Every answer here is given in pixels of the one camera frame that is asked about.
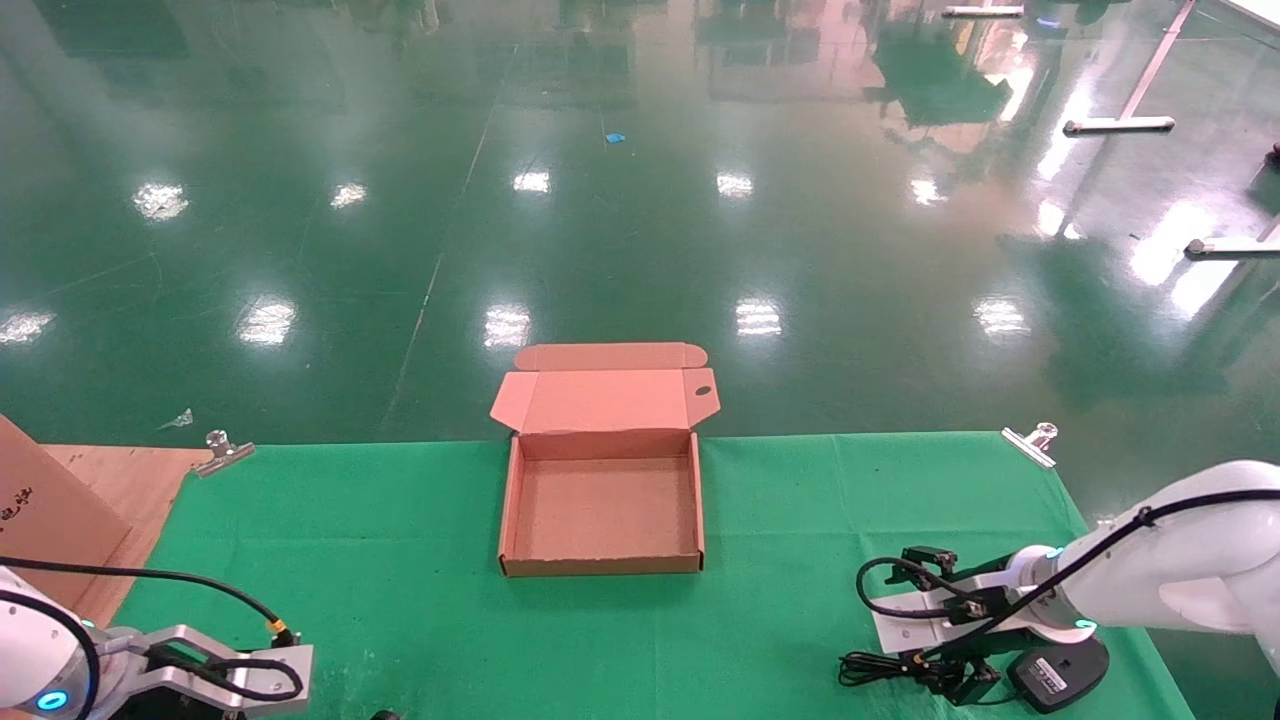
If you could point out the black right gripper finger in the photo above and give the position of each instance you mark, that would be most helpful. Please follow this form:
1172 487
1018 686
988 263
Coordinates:
965 682
930 562

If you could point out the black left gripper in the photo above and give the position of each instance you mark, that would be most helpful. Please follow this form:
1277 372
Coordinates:
170 712

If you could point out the open brown cardboard box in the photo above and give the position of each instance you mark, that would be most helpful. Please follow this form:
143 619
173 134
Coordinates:
600 510

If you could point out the metal spring clip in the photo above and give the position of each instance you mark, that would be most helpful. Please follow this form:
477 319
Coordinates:
1030 446
222 455

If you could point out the brown cardboard carton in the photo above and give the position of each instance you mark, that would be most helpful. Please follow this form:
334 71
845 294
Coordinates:
50 510

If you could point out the clear plastic scrap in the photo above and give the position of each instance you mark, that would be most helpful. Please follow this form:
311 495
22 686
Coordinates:
178 421

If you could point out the green table cloth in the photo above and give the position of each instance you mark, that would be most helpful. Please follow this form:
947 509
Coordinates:
450 620

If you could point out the white table foot bar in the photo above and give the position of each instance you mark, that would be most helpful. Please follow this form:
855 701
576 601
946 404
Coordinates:
1230 247

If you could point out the white table leg with foot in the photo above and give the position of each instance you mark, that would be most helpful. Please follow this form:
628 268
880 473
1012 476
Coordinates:
1120 125

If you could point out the white floor bar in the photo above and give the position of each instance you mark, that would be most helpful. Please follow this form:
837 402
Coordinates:
982 12

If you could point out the white table top edge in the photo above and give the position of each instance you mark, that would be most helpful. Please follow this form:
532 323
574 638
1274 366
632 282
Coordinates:
1262 10

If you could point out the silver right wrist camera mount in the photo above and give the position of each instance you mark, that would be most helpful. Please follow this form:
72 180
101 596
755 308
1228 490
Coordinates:
905 630

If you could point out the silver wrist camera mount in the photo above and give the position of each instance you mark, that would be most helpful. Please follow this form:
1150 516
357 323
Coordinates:
280 680
905 630

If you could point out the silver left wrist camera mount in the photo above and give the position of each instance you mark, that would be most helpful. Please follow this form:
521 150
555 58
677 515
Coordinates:
280 680

